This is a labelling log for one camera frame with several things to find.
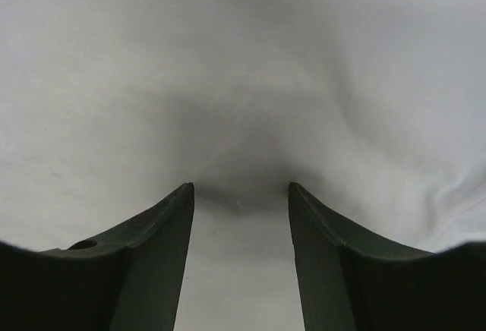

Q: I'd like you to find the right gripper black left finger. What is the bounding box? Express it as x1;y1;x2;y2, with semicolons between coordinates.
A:
1;183;194;330

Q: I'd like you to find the white t-shirt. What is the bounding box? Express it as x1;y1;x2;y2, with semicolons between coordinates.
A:
1;0;485;330

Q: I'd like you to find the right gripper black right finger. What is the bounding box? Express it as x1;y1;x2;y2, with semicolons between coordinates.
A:
288;182;485;330

